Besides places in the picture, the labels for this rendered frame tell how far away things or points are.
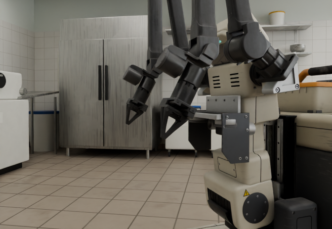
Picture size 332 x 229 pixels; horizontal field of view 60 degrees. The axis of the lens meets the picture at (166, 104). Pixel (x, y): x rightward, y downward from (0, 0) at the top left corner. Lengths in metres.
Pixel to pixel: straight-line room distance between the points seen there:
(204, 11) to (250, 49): 0.16
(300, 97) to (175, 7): 0.61
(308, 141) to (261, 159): 0.20
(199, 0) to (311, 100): 0.61
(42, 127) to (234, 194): 4.39
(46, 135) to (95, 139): 1.11
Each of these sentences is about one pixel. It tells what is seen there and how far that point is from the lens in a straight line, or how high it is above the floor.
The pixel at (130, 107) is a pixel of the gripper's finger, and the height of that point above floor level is 0.83.
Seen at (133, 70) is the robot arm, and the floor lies 0.97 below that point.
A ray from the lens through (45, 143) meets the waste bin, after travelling 5.19.
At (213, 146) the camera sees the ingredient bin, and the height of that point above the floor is 0.19.
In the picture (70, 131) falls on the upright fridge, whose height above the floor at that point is 0.39.
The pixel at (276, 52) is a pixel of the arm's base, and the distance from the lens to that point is 0.89.
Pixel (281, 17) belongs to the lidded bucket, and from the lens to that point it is 4.88.
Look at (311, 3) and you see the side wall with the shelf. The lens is 5.31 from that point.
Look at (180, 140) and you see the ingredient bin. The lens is 4.27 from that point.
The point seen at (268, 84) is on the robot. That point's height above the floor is 0.91.
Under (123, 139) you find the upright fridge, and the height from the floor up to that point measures 0.29.
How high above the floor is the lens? 0.86
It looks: 1 degrees down
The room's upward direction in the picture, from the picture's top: straight up
